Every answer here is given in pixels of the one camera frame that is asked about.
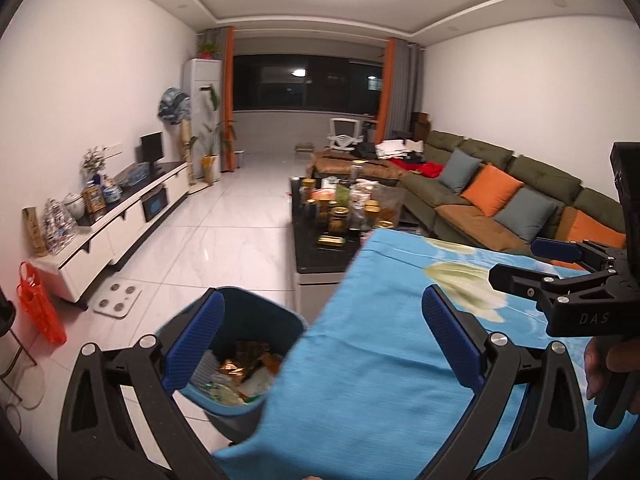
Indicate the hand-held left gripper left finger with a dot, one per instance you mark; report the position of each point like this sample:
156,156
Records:
195,340

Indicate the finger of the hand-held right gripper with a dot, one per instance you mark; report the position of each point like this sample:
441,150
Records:
525,282
555,250

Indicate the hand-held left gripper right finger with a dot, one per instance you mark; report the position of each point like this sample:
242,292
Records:
450,340

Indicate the white foam net sleeve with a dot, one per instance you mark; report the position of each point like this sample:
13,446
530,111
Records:
205,370

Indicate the dark blue trash bin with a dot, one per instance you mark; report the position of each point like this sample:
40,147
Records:
260,317

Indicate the white tissue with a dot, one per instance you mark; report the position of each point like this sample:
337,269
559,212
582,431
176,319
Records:
257,385

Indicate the person's right hand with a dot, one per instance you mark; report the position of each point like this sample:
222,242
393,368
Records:
597,360

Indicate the grey blue cushion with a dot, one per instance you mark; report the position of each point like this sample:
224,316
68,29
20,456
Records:
459,171
527,215

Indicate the orange cushion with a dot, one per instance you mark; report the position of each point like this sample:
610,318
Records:
595,230
492,190

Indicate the green brown sofa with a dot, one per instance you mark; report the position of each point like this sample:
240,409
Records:
540,170

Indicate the white bathroom scale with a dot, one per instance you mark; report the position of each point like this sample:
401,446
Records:
117,300

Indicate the blue tablecloth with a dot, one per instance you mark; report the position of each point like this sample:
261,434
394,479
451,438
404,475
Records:
375,385

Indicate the white black tv cabinet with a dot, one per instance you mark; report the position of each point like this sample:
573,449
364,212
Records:
125,230

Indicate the black coffee table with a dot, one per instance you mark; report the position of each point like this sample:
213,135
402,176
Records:
310,255

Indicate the flat gold box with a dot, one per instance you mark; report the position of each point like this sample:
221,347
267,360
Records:
332,240

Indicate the orange plastic bag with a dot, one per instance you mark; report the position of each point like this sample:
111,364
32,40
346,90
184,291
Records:
42,305

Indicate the red cloth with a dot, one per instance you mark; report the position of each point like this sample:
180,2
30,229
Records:
417,167

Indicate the blue white porcelain jar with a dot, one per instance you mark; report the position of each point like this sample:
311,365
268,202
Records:
111,194

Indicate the group of glass jars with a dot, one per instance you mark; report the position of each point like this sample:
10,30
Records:
350,200

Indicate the tall plant in yellow pot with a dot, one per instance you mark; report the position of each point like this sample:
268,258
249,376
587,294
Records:
210,167

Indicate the blue clear plastic bag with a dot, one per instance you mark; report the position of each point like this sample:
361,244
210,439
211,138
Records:
132,175

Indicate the glass ornament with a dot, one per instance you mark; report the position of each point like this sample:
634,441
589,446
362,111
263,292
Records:
59,227

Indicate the glass side table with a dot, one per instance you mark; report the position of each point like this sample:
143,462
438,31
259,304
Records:
20,375

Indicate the white ceramic jar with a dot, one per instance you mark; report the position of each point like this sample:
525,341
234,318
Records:
74,206

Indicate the pile of white clothes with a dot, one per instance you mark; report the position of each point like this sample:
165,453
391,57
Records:
400,149

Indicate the brown wooden cabinet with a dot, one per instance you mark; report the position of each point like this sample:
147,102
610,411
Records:
420,126

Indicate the small grey bin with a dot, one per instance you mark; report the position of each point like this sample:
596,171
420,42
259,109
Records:
239,160

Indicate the gold decorative stand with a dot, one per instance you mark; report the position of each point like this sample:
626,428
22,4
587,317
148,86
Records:
186,147

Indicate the tall brown paper box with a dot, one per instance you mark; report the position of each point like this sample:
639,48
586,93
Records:
35,230

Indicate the small black monitor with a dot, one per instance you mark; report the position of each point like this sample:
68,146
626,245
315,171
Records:
151,147

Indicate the vase with flowers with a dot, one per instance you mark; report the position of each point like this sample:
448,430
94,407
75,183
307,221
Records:
94,162

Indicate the brown leather ottoman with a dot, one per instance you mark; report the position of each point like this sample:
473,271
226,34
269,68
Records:
340,164

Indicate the black clothes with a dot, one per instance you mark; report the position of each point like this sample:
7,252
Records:
365,150

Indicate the small grey floor tray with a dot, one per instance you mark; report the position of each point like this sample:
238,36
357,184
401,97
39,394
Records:
304,147

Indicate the orange grey curtain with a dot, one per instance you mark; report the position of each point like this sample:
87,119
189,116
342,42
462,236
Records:
226,100
395,90

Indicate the white standing air conditioner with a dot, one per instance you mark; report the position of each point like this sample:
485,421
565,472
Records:
200,110

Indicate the white office chair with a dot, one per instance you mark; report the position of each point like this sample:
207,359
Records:
344,132

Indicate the blue patterned cloth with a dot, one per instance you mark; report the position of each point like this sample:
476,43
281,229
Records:
175,106

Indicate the dark window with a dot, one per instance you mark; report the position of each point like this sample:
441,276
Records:
310,85

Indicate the small potted plant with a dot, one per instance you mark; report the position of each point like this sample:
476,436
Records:
208,50

